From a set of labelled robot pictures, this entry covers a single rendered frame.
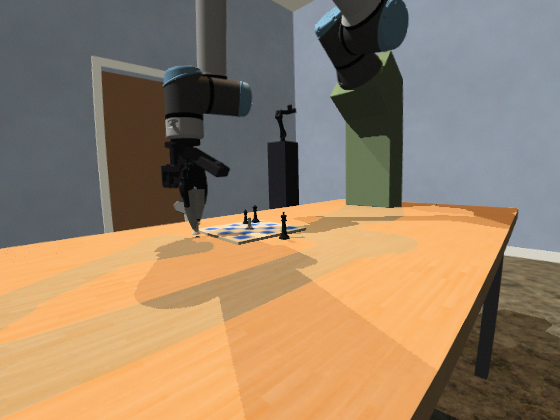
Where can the blue and cream chessboard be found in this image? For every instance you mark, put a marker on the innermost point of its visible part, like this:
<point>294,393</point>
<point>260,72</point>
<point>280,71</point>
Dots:
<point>238,234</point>

